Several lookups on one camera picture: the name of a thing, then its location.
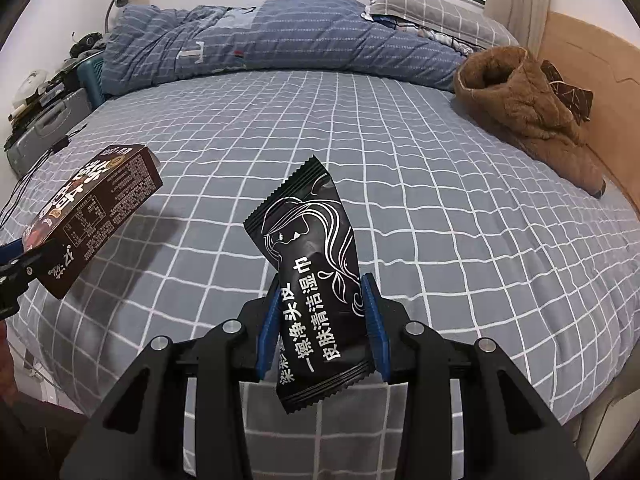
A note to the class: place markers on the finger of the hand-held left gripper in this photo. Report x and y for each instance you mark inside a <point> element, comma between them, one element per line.
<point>12,251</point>
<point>36,260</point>

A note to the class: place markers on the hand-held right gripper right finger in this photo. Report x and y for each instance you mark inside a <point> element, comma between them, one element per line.
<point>377,330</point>

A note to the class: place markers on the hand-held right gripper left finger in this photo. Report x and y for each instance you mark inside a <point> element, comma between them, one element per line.
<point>267,330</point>

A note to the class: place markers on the black wet wipe packet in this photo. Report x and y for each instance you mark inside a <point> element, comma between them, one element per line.
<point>310,260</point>

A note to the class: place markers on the brown cookie box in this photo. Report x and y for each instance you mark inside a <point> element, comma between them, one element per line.
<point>100,200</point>

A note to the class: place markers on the grey checkered bed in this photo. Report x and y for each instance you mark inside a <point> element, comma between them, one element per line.
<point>400,210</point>

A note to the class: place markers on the grey suitcase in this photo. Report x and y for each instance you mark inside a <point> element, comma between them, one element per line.
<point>50,120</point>

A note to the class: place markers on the white round appliance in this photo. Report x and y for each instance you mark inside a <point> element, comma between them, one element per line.
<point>32,82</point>

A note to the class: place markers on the brown padded jacket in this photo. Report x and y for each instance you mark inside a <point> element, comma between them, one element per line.
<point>525,110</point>

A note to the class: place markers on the blue patterned cloth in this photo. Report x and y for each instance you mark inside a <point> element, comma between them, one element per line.
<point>450,42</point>

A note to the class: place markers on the blue striped duvet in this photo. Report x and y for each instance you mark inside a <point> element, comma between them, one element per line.
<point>300,35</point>

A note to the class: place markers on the grey checkered pillow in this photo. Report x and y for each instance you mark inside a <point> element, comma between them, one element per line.
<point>440,10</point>

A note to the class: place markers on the wooden headboard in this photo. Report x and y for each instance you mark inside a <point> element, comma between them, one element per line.
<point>600,60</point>

